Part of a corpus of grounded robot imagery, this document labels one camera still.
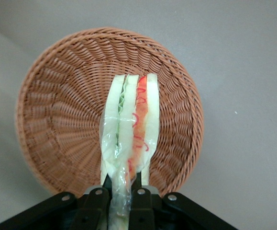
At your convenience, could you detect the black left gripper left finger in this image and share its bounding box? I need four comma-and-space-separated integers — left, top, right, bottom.
68, 174, 112, 230

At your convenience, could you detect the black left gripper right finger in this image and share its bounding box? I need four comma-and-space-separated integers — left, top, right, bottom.
128, 170, 157, 230

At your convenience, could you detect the plastic sandwich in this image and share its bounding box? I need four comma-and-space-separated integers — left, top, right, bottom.
99, 73, 161, 230

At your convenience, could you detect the round brown wicker basket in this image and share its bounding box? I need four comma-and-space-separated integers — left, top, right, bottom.
15, 26, 205, 197

